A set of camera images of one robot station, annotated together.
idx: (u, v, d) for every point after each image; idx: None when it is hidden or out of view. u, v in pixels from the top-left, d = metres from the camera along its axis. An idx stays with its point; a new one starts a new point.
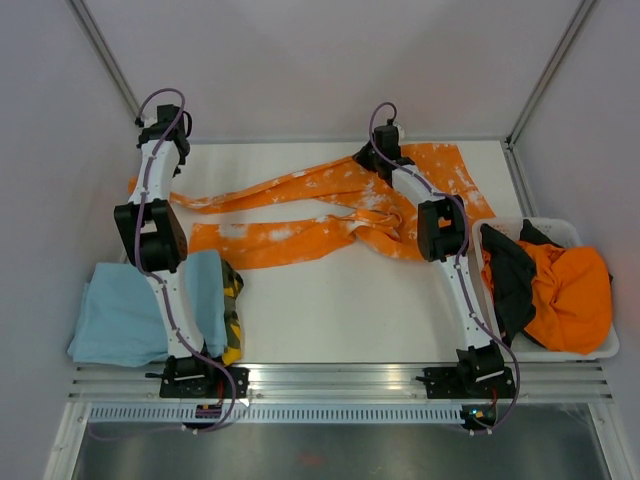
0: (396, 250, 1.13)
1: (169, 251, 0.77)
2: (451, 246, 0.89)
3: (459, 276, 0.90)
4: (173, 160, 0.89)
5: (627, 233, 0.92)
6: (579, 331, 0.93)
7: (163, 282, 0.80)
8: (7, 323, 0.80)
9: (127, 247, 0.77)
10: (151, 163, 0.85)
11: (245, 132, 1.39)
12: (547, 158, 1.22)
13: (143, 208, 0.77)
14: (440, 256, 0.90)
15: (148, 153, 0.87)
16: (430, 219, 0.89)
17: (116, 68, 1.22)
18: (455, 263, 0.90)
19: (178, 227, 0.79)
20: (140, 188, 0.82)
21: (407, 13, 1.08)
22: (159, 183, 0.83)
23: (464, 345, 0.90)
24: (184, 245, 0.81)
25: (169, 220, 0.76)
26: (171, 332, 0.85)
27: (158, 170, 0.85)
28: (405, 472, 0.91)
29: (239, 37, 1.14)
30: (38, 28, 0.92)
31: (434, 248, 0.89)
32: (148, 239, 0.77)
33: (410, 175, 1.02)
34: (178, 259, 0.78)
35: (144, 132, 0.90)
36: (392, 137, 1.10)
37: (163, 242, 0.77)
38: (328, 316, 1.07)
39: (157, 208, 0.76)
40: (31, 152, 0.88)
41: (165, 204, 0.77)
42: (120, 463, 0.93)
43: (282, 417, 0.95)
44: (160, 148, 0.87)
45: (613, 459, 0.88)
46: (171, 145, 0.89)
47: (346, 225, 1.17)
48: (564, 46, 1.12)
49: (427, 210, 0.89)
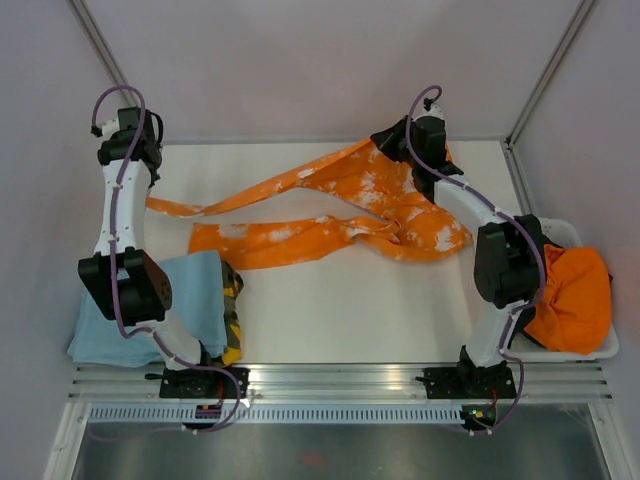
0: (399, 253, 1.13)
1: (151, 304, 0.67)
2: (524, 284, 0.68)
3: (508, 321, 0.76)
4: (143, 185, 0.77)
5: (627, 234, 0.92)
6: (579, 331, 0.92)
7: (153, 330, 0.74)
8: (7, 323, 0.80)
9: (101, 302, 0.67)
10: (116, 196, 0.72)
11: (245, 133, 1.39)
12: (547, 159, 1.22)
13: (114, 258, 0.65)
14: (502, 299, 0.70)
15: (112, 181, 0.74)
16: (496, 248, 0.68)
17: (117, 68, 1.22)
18: (512, 312, 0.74)
19: (157, 274, 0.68)
20: (107, 233, 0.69)
21: (407, 13, 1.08)
22: (129, 225, 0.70)
23: (476, 361, 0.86)
24: (165, 290, 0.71)
25: (148, 273, 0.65)
26: (168, 358, 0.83)
27: (127, 206, 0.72)
28: (405, 472, 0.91)
29: (238, 37, 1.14)
30: (38, 29, 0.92)
31: (502, 285, 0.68)
32: (125, 291, 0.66)
33: (462, 187, 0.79)
34: (161, 308, 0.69)
35: (104, 149, 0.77)
36: (440, 140, 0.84)
37: (144, 297, 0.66)
38: (329, 315, 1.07)
39: (131, 260, 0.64)
40: (32, 153, 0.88)
41: (140, 254, 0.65)
42: (120, 463, 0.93)
43: (282, 417, 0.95)
44: (125, 173, 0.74)
45: (613, 459, 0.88)
46: (138, 168, 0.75)
47: (346, 230, 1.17)
48: (564, 46, 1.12)
49: (491, 235, 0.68)
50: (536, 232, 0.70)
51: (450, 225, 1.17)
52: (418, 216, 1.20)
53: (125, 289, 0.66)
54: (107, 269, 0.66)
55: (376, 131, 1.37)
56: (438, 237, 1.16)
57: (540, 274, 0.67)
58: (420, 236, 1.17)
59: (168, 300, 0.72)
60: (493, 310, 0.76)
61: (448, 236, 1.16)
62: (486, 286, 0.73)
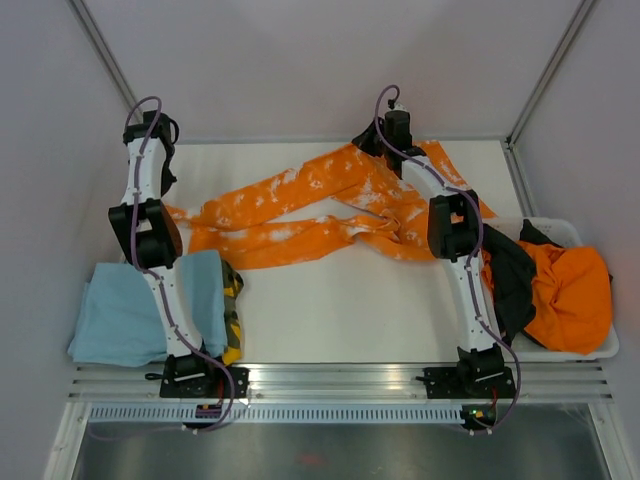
0: (399, 251, 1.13)
1: (165, 246, 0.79)
2: (463, 244, 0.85)
3: (468, 278, 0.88)
4: (160, 158, 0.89)
5: (627, 234, 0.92)
6: (579, 331, 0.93)
7: (161, 279, 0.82)
8: (8, 323, 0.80)
9: (124, 247, 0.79)
10: (139, 162, 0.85)
11: (245, 132, 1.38)
12: (547, 159, 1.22)
13: (137, 208, 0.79)
14: (452, 255, 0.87)
15: (135, 152, 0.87)
16: (441, 215, 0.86)
17: (117, 68, 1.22)
18: (466, 265, 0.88)
19: (172, 222, 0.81)
20: (131, 188, 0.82)
21: (408, 13, 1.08)
22: (149, 182, 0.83)
23: (466, 345, 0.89)
24: (178, 241, 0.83)
25: (165, 218, 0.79)
26: (169, 329, 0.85)
27: (147, 169, 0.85)
28: (405, 472, 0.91)
29: (239, 36, 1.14)
30: (37, 28, 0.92)
31: (445, 245, 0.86)
32: (144, 238, 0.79)
33: (421, 166, 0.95)
34: (174, 255, 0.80)
35: (129, 130, 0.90)
36: (404, 125, 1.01)
37: (160, 240, 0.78)
38: (329, 316, 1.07)
39: (151, 208, 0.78)
40: (31, 152, 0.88)
41: (159, 203, 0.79)
42: (120, 463, 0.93)
43: (283, 417, 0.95)
44: (146, 146, 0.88)
45: (613, 459, 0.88)
46: (157, 142, 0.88)
47: (346, 229, 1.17)
48: (565, 46, 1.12)
49: (439, 206, 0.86)
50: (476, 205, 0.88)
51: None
52: (417, 215, 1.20)
53: (144, 237, 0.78)
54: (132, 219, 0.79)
55: None
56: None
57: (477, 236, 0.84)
58: (420, 236, 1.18)
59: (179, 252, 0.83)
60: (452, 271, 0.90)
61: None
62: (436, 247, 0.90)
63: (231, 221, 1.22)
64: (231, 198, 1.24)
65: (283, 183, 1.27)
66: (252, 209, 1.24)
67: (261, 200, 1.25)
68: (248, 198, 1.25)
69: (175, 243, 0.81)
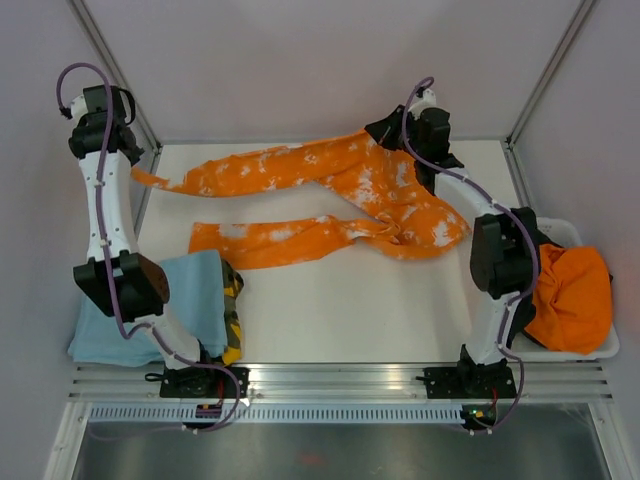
0: (401, 252, 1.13)
1: (150, 300, 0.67)
2: (517, 277, 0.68)
3: (504, 313, 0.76)
4: (124, 177, 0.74)
5: (628, 234, 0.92)
6: (579, 331, 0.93)
7: (152, 326, 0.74)
8: (8, 324, 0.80)
9: (100, 304, 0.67)
10: (100, 193, 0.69)
11: (246, 132, 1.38)
12: (547, 159, 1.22)
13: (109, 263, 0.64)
14: (499, 289, 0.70)
15: (93, 178, 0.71)
16: (491, 239, 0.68)
17: (117, 68, 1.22)
18: (507, 303, 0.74)
19: (153, 271, 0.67)
20: (97, 237, 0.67)
21: (408, 13, 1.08)
22: (119, 226, 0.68)
23: (476, 356, 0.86)
24: (163, 282, 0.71)
25: (146, 274, 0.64)
26: (168, 357, 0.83)
27: (112, 204, 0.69)
28: (405, 472, 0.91)
29: (239, 36, 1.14)
30: (37, 28, 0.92)
31: (496, 276, 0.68)
32: (123, 292, 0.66)
33: (460, 180, 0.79)
34: (160, 303, 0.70)
35: (77, 139, 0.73)
36: (444, 133, 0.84)
37: (145, 295, 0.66)
38: (328, 315, 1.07)
39: (127, 265, 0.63)
40: (31, 152, 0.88)
41: (137, 256, 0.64)
42: (120, 463, 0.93)
43: (282, 417, 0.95)
44: (105, 168, 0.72)
45: (613, 459, 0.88)
46: (117, 160, 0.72)
47: (346, 232, 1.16)
48: (565, 46, 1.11)
49: (488, 226, 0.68)
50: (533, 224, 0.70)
51: (445, 218, 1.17)
52: (411, 215, 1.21)
53: (122, 289, 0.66)
54: (102, 272, 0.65)
55: None
56: (435, 232, 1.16)
57: (534, 265, 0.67)
58: (417, 233, 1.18)
59: (166, 293, 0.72)
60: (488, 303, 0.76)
61: (446, 230, 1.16)
62: (480, 275, 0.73)
63: (213, 191, 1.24)
64: (214, 167, 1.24)
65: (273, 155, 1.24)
66: (236, 179, 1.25)
67: (246, 169, 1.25)
68: (231, 166, 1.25)
69: (161, 290, 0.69)
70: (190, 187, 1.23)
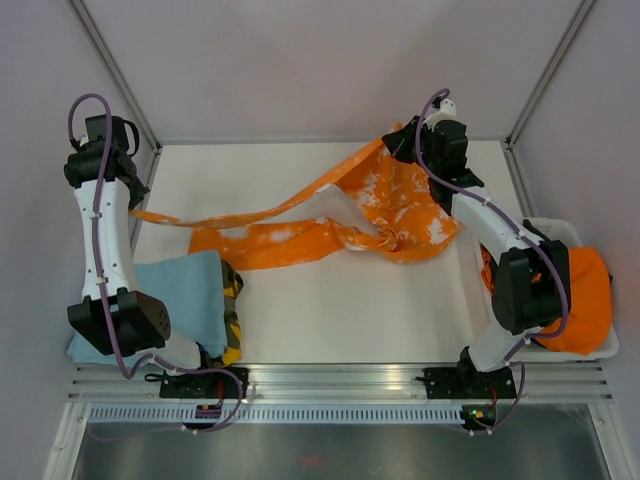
0: (401, 257, 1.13)
1: (150, 337, 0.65)
2: (544, 316, 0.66)
3: (519, 343, 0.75)
4: (122, 207, 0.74)
5: (627, 234, 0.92)
6: (579, 331, 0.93)
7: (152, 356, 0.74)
8: (8, 323, 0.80)
9: (98, 342, 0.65)
10: (96, 225, 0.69)
11: (246, 132, 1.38)
12: (547, 159, 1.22)
13: (107, 301, 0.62)
14: (522, 326, 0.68)
15: (90, 209, 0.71)
16: (519, 276, 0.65)
17: (116, 69, 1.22)
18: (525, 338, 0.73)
19: (153, 308, 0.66)
20: (94, 274, 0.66)
21: (408, 13, 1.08)
22: (117, 261, 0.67)
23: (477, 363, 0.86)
24: (162, 317, 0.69)
25: (145, 312, 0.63)
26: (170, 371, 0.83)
27: (109, 237, 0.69)
28: (405, 472, 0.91)
29: (239, 37, 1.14)
30: (36, 28, 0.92)
31: (521, 314, 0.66)
32: (122, 331, 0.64)
33: (481, 203, 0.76)
34: (162, 340, 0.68)
35: (74, 167, 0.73)
36: (461, 148, 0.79)
37: (144, 333, 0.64)
38: (329, 315, 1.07)
39: (125, 303, 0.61)
40: (31, 152, 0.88)
41: (135, 294, 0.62)
42: (120, 463, 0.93)
43: (282, 417, 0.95)
44: (102, 198, 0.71)
45: (613, 459, 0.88)
46: (114, 190, 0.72)
47: (345, 241, 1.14)
48: (564, 46, 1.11)
49: (516, 263, 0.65)
50: (564, 261, 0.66)
51: (438, 215, 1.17)
52: (404, 215, 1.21)
53: (121, 327, 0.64)
54: (99, 310, 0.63)
55: (375, 131, 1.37)
56: (430, 230, 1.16)
57: (562, 303, 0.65)
58: (413, 232, 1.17)
59: (166, 330, 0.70)
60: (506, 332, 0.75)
61: (440, 227, 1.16)
62: (503, 311, 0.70)
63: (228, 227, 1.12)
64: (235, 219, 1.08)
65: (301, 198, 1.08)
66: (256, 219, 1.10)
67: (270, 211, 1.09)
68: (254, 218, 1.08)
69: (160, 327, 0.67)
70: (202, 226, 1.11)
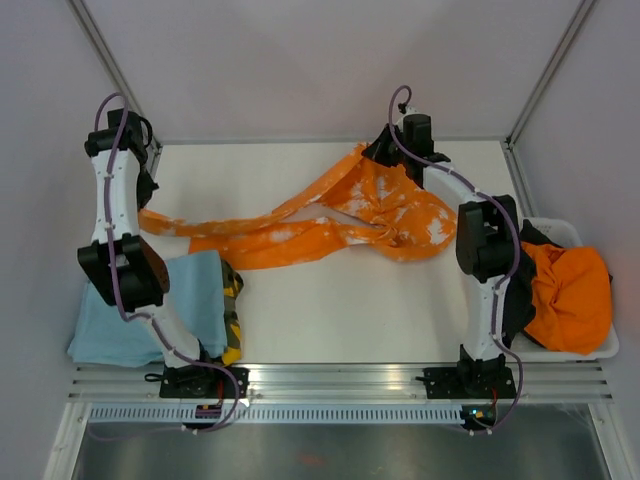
0: (401, 254, 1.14)
1: (150, 287, 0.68)
2: (499, 260, 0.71)
3: (493, 298, 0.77)
4: (134, 174, 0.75)
5: (627, 234, 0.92)
6: (579, 331, 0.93)
7: (152, 316, 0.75)
8: (8, 323, 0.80)
9: (102, 290, 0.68)
10: (108, 184, 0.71)
11: (246, 133, 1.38)
12: (547, 159, 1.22)
13: (113, 245, 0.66)
14: (481, 273, 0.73)
15: (104, 172, 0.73)
16: (474, 225, 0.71)
17: (117, 69, 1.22)
18: (495, 286, 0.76)
19: (155, 257, 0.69)
20: (102, 221, 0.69)
21: (408, 13, 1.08)
22: (124, 211, 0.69)
23: (474, 354, 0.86)
24: (164, 274, 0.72)
25: (147, 257, 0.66)
26: (167, 351, 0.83)
27: (119, 193, 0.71)
28: (405, 472, 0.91)
29: (239, 37, 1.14)
30: (36, 28, 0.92)
31: (478, 260, 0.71)
32: (124, 280, 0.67)
33: (447, 172, 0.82)
34: (161, 294, 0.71)
35: (92, 139, 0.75)
36: (425, 130, 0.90)
37: (144, 282, 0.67)
38: (329, 315, 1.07)
39: (129, 245, 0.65)
40: (31, 152, 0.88)
41: (138, 240, 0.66)
42: (120, 463, 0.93)
43: (282, 417, 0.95)
44: (115, 163, 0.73)
45: (613, 459, 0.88)
46: (127, 156, 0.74)
47: (345, 236, 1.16)
48: (564, 46, 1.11)
49: (471, 213, 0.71)
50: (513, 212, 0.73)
51: (437, 215, 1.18)
52: (404, 215, 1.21)
53: (124, 275, 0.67)
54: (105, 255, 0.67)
55: (375, 131, 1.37)
56: (430, 230, 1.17)
57: (515, 248, 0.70)
58: (413, 232, 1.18)
59: (166, 285, 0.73)
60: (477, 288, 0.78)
61: (440, 227, 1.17)
62: (465, 261, 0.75)
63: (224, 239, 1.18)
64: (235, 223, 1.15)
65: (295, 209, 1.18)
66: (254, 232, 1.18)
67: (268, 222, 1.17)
68: (253, 222, 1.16)
69: (161, 279, 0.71)
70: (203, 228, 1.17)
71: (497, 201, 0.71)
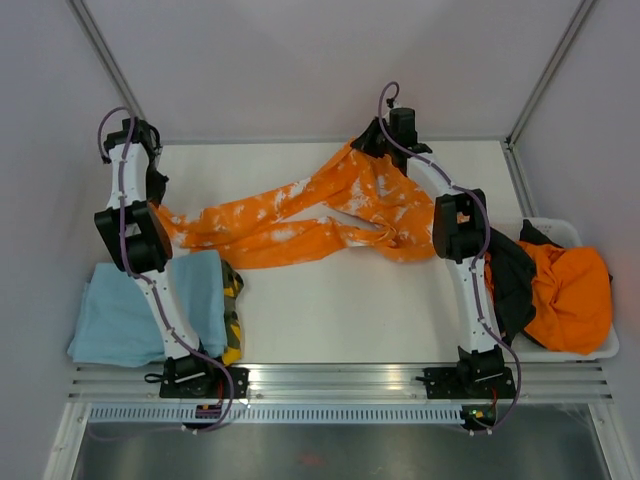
0: (401, 254, 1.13)
1: (155, 251, 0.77)
2: (470, 244, 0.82)
3: (473, 279, 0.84)
4: (144, 163, 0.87)
5: (627, 234, 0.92)
6: (579, 331, 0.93)
7: (153, 283, 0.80)
8: (9, 323, 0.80)
9: (113, 253, 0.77)
10: (122, 167, 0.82)
11: (246, 132, 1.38)
12: (547, 159, 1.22)
13: (124, 211, 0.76)
14: (456, 257, 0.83)
15: (118, 158, 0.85)
16: (449, 215, 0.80)
17: (116, 68, 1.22)
18: (471, 267, 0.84)
19: (161, 225, 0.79)
20: (116, 192, 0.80)
21: (408, 13, 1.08)
22: (135, 186, 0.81)
23: (467, 346, 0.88)
24: (168, 243, 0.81)
25: (152, 221, 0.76)
26: (166, 332, 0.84)
27: (131, 171, 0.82)
28: (405, 472, 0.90)
29: (239, 36, 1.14)
30: (36, 27, 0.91)
31: (450, 245, 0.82)
32: (133, 242, 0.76)
33: (427, 164, 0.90)
34: (165, 257, 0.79)
35: (110, 137, 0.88)
36: (410, 122, 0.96)
37: (150, 245, 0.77)
38: (329, 315, 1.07)
39: (138, 210, 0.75)
40: (31, 152, 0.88)
41: (146, 205, 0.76)
42: (120, 463, 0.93)
43: (282, 417, 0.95)
44: (128, 151, 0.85)
45: (613, 459, 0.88)
46: (139, 147, 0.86)
47: (345, 239, 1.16)
48: (564, 46, 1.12)
49: (446, 205, 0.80)
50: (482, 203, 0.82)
51: None
52: (404, 215, 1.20)
53: (132, 241, 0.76)
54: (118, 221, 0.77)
55: None
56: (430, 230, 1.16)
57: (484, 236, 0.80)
58: (413, 232, 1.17)
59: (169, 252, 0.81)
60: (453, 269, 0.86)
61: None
62: (439, 243, 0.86)
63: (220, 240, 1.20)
64: (232, 208, 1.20)
65: (288, 197, 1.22)
66: (252, 221, 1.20)
67: (263, 212, 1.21)
68: (249, 208, 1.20)
69: (165, 244, 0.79)
70: (204, 224, 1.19)
71: (473, 194, 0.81)
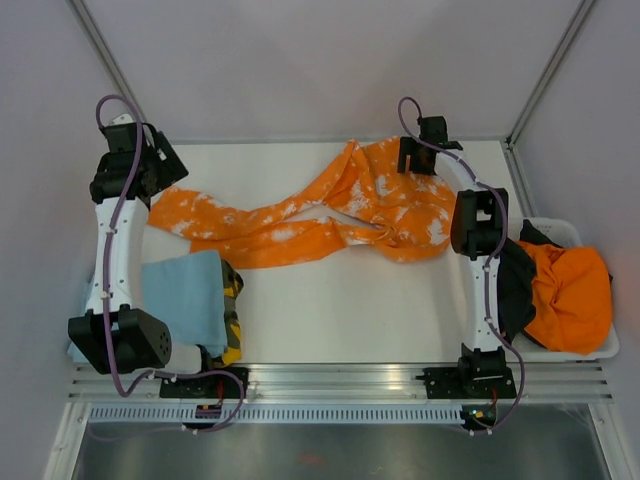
0: (401, 254, 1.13)
1: (147, 360, 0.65)
2: (486, 244, 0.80)
3: (485, 278, 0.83)
4: (139, 223, 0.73)
5: (627, 234, 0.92)
6: (579, 331, 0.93)
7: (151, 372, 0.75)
8: (8, 324, 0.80)
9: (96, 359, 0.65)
10: (110, 240, 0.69)
11: (247, 132, 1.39)
12: (547, 159, 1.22)
13: (108, 317, 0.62)
14: (471, 254, 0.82)
15: (107, 225, 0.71)
16: (466, 211, 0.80)
17: (117, 69, 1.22)
18: (484, 264, 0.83)
19: (154, 330, 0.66)
20: (100, 287, 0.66)
21: (408, 13, 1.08)
22: (124, 277, 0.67)
23: (470, 343, 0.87)
24: (164, 344, 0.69)
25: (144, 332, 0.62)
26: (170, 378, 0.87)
27: (120, 251, 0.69)
28: (405, 472, 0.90)
29: (239, 37, 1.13)
30: (35, 27, 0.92)
31: (467, 242, 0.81)
32: (119, 350, 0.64)
33: (455, 160, 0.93)
34: (158, 362, 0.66)
35: (98, 182, 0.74)
36: (438, 123, 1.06)
37: (141, 355, 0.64)
38: (329, 315, 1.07)
39: (126, 321, 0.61)
40: (32, 153, 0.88)
41: (135, 313, 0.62)
42: (120, 463, 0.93)
43: (283, 417, 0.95)
44: (119, 215, 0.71)
45: (614, 459, 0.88)
46: (133, 208, 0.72)
47: (345, 237, 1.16)
48: (565, 45, 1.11)
49: (466, 200, 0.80)
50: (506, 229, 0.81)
51: (438, 216, 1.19)
52: (404, 215, 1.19)
53: (119, 346, 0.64)
54: (100, 327, 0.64)
55: (375, 130, 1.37)
56: (430, 230, 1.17)
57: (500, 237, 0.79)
58: (413, 232, 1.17)
59: (166, 352, 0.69)
60: (469, 268, 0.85)
61: (440, 227, 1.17)
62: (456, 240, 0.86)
63: (220, 235, 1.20)
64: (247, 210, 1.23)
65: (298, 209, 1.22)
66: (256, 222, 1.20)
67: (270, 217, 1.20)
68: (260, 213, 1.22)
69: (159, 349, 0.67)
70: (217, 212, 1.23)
71: (495, 193, 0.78)
